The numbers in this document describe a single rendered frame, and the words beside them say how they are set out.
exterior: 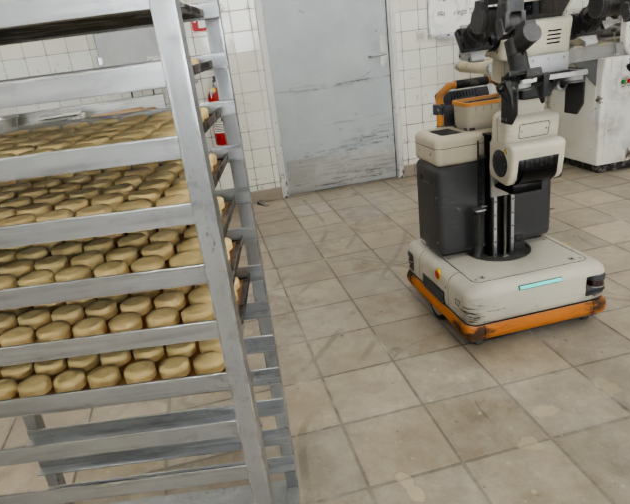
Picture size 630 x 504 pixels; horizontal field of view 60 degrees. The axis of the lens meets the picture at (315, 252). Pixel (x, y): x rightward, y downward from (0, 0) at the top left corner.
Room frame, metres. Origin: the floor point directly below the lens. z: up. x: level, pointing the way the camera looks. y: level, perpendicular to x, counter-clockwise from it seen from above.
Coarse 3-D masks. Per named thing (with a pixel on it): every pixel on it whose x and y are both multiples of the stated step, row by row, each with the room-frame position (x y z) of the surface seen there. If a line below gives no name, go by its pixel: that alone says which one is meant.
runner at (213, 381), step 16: (128, 384) 0.72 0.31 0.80; (144, 384) 0.72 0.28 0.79; (160, 384) 0.72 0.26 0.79; (176, 384) 0.72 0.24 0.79; (192, 384) 0.72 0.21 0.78; (208, 384) 0.72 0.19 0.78; (224, 384) 0.72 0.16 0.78; (0, 400) 0.72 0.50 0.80; (16, 400) 0.72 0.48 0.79; (32, 400) 0.72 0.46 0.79; (48, 400) 0.72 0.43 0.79; (64, 400) 0.72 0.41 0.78; (80, 400) 0.72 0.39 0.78; (96, 400) 0.72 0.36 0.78; (112, 400) 0.72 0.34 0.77; (128, 400) 0.72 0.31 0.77; (0, 416) 0.72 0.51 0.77
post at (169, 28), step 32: (160, 0) 0.69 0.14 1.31; (160, 32) 0.69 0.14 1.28; (192, 96) 0.69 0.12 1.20; (192, 128) 0.69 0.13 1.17; (192, 160) 0.69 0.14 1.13; (192, 192) 0.69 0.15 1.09; (224, 256) 0.69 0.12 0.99; (224, 288) 0.69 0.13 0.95; (224, 320) 0.69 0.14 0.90; (224, 352) 0.69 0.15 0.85; (256, 416) 0.70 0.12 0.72; (256, 448) 0.69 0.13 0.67; (256, 480) 0.69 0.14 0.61
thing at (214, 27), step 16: (208, 0) 1.14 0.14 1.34; (208, 32) 1.14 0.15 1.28; (224, 48) 1.14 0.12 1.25; (224, 80) 1.14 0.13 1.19; (224, 96) 1.14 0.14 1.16; (224, 128) 1.14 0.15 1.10; (240, 176) 1.14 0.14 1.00; (240, 208) 1.14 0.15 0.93; (256, 256) 1.14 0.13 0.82; (256, 288) 1.14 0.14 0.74; (272, 352) 1.14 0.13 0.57; (288, 448) 1.14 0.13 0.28; (288, 480) 1.14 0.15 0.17
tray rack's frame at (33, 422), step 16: (32, 416) 1.14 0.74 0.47; (48, 480) 1.14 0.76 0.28; (64, 480) 1.16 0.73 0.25; (160, 496) 1.17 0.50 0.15; (176, 496) 1.16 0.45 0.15; (192, 496) 1.15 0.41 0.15; (208, 496) 1.15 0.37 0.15; (224, 496) 1.14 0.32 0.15; (240, 496) 1.13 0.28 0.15; (288, 496) 1.11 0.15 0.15
